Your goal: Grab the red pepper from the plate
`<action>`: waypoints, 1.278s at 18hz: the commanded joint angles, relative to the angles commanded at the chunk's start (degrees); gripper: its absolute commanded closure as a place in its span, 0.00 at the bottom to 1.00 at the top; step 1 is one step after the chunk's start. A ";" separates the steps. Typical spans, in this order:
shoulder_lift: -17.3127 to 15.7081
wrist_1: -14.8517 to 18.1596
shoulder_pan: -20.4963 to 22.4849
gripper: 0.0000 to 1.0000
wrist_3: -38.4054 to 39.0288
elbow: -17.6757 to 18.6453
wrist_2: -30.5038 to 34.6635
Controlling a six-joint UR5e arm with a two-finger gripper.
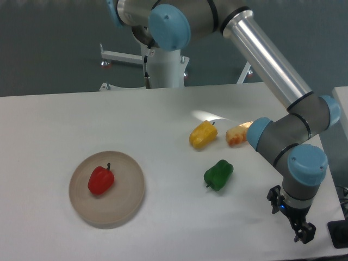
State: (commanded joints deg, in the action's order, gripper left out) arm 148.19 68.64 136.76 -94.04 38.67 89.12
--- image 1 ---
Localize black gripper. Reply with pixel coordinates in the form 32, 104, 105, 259
266, 185, 316, 244

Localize red toy bell pepper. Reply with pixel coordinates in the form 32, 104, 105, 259
88, 163, 115, 195

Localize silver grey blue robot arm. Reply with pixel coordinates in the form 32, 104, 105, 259
106, 1, 341, 244

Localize green toy bell pepper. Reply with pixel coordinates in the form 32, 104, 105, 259
203, 159, 234, 191

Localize yellow toy bell pepper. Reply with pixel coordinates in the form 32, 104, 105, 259
189, 120, 218, 150

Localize beige round plate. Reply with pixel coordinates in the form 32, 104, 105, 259
69, 151, 145, 229

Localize black box at edge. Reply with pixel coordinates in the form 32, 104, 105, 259
327, 220, 347, 249

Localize orange toy bread piece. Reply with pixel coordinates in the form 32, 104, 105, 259
225, 121, 253, 147

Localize white side table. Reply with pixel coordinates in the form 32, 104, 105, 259
332, 86, 348, 132

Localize black cables at right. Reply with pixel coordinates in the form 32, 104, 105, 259
335, 184, 348, 220

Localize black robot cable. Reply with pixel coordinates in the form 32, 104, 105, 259
142, 40, 156, 89

